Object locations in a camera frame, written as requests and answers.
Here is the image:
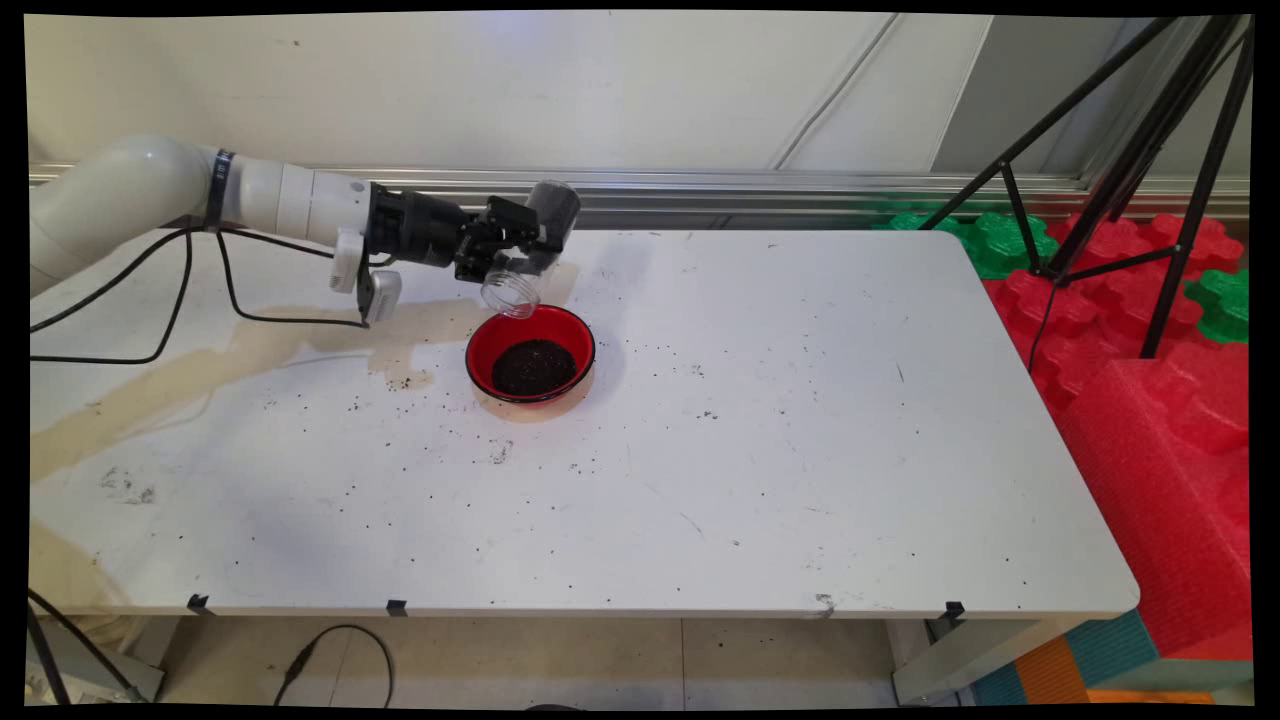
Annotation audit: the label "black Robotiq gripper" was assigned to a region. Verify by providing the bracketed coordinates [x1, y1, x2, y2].
[368, 183, 563, 288]

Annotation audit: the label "clear plastic jar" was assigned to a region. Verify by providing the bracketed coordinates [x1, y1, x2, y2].
[480, 180, 583, 321]

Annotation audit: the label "black granules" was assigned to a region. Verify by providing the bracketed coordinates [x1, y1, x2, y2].
[527, 180, 583, 256]
[491, 339, 578, 397]

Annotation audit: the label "red bowl with black rim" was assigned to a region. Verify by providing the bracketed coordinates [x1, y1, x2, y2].
[465, 304, 598, 406]

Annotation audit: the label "black granules in bowl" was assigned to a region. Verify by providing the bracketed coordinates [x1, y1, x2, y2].
[491, 339, 578, 397]

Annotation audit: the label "green foam puzzle block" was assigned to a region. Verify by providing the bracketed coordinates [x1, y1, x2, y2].
[1185, 268, 1251, 346]
[875, 210, 1059, 281]

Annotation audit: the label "grey table leg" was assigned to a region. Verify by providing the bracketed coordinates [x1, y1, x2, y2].
[893, 618, 1086, 707]
[28, 620, 166, 703]

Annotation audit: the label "black tripod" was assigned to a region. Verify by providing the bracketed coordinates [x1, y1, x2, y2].
[915, 15, 1254, 361]

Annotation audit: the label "orange foam block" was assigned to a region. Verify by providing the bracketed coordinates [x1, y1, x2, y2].
[1012, 635, 1093, 707]

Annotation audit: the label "large knobbed foam block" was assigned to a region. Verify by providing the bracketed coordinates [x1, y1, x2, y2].
[1055, 340, 1253, 661]

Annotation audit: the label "teal foam block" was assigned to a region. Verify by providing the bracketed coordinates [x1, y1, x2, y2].
[1062, 610, 1161, 691]

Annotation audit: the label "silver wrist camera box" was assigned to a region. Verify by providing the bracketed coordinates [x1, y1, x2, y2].
[355, 266, 403, 328]

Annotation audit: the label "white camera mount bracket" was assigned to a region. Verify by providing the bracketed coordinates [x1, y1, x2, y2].
[331, 228, 367, 294]

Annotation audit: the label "black camera cable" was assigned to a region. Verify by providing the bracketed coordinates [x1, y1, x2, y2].
[215, 230, 371, 329]

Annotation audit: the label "aluminium wall rail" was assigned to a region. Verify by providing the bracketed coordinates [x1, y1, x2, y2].
[28, 163, 1251, 223]

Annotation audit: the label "black cable strap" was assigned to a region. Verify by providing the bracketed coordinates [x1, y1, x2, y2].
[203, 150, 237, 233]

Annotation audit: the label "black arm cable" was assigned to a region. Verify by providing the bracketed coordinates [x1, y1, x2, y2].
[28, 228, 196, 366]

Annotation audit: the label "black floor cable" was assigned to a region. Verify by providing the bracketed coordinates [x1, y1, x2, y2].
[273, 625, 396, 707]

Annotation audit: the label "thin black tripod cable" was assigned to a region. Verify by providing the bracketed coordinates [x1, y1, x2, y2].
[1027, 278, 1061, 376]

